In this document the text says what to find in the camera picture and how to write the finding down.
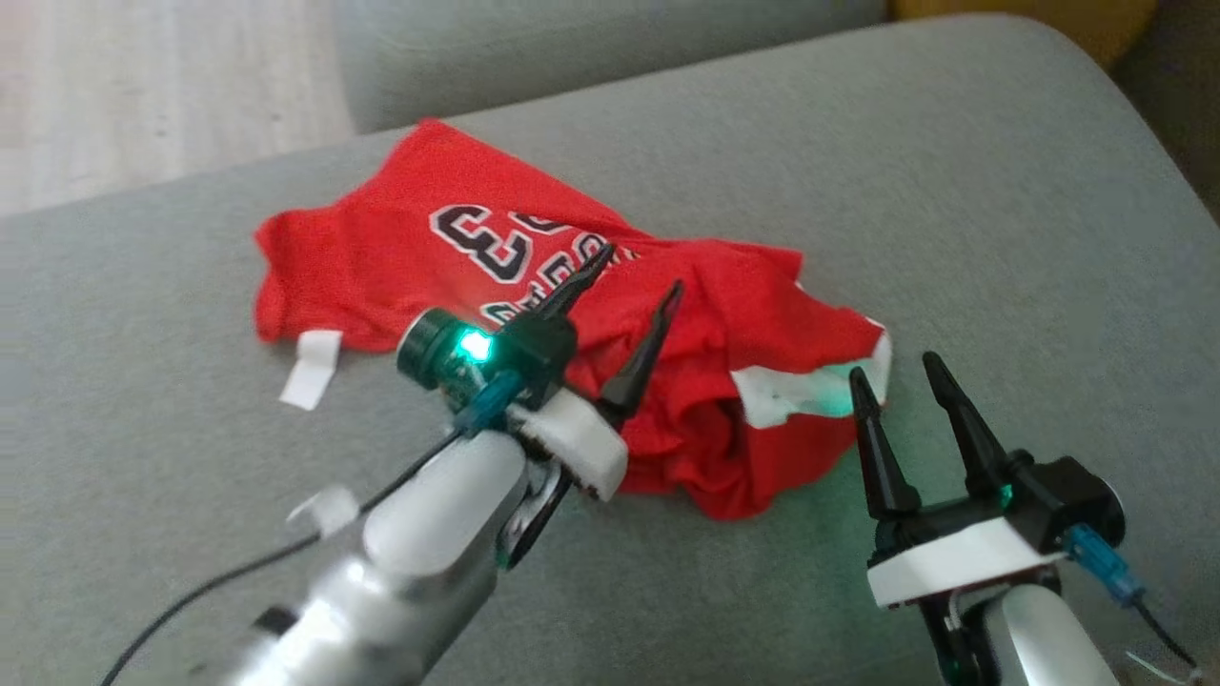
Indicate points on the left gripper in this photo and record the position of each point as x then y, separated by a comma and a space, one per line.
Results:
577, 438

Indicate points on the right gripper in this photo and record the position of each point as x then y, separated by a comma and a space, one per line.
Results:
963, 562

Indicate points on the red basketball jersey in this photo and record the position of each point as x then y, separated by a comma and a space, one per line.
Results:
400, 257

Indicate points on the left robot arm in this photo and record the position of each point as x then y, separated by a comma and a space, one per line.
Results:
419, 553

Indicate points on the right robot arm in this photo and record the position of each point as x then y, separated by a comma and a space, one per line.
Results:
1029, 638

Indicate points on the large grey chaise cushion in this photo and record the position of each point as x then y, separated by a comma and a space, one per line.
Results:
953, 238

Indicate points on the grey sofa seat cushion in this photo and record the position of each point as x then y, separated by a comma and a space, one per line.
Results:
572, 48

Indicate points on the wide yellow sofa backrest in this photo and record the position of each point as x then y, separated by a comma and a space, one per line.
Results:
1029, 19

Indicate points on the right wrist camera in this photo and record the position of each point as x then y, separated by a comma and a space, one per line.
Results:
1072, 500

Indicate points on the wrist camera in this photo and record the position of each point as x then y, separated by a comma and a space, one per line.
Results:
434, 348
1072, 500

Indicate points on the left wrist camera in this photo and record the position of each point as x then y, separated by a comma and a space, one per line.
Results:
434, 348

